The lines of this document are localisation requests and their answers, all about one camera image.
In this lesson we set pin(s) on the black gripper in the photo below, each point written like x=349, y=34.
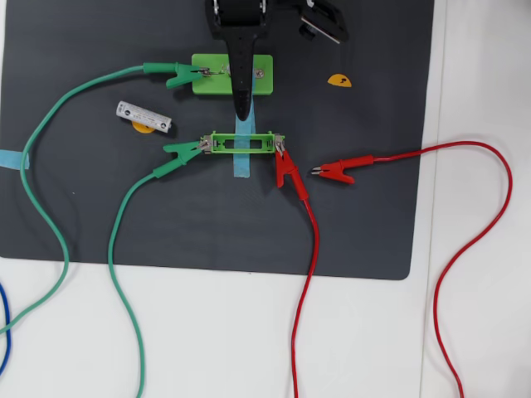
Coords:
x=240, y=25

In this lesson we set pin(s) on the white AA battery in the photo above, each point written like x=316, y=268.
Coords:
x=141, y=116

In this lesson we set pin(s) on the red alligator clip lead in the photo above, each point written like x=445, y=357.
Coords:
x=344, y=166
x=286, y=166

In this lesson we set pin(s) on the green battery holder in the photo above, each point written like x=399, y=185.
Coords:
x=215, y=150

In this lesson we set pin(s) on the green alligator clip lead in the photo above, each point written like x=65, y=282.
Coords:
x=157, y=67
x=174, y=163

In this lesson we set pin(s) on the green connector block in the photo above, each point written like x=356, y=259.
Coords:
x=207, y=85

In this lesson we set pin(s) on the long blue tape strip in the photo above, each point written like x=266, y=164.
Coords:
x=242, y=166

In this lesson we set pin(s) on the yellow half-round sticker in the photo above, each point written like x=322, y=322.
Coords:
x=143, y=129
x=334, y=81

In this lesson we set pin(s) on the dark grey work mat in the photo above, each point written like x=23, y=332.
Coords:
x=207, y=228

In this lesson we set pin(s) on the short blue tape strip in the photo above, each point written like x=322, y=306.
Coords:
x=10, y=158

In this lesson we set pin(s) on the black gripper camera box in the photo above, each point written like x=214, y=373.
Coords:
x=327, y=20

